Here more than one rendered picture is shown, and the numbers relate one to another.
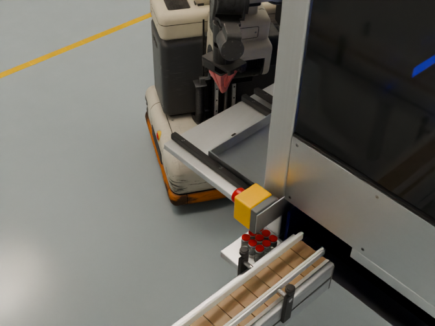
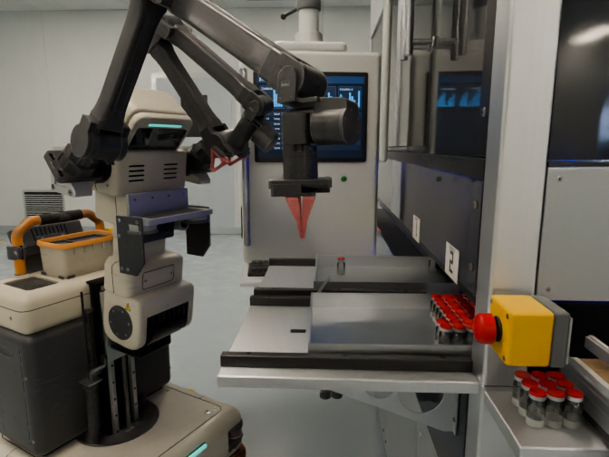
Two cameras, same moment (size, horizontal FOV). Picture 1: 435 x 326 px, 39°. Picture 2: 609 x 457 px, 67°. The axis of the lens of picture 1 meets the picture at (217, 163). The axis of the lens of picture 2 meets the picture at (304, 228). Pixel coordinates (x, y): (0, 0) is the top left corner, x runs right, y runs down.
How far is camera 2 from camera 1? 122 cm
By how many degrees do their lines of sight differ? 49
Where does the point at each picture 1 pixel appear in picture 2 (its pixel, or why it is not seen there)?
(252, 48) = (175, 290)
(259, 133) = (318, 318)
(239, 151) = (328, 339)
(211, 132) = (264, 339)
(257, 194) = (522, 300)
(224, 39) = (337, 110)
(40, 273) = not seen: outside the picture
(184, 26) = (57, 306)
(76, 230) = not seen: outside the picture
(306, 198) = (584, 269)
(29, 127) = not seen: outside the picture
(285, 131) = (535, 166)
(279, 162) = (523, 233)
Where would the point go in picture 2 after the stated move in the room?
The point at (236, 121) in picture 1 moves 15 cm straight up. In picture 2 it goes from (275, 320) to (274, 248)
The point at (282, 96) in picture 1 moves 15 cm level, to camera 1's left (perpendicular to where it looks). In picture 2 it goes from (526, 102) to (470, 94)
